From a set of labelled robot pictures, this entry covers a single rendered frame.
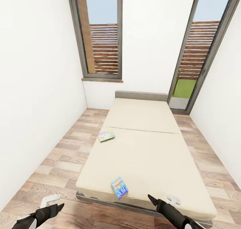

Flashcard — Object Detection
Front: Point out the board game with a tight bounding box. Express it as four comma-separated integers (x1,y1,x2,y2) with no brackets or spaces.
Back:
111,177,129,199
98,130,115,143

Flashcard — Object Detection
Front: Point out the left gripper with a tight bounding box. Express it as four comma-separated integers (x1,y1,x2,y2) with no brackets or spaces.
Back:
36,203,64,224

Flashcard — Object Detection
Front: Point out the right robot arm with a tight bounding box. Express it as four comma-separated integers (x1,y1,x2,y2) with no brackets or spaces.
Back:
148,194,206,229

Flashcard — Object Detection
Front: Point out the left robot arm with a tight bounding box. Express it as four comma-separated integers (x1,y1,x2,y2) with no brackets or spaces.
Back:
11,194,64,229

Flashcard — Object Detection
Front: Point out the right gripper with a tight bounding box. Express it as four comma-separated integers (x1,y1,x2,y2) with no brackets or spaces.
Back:
148,194,179,225

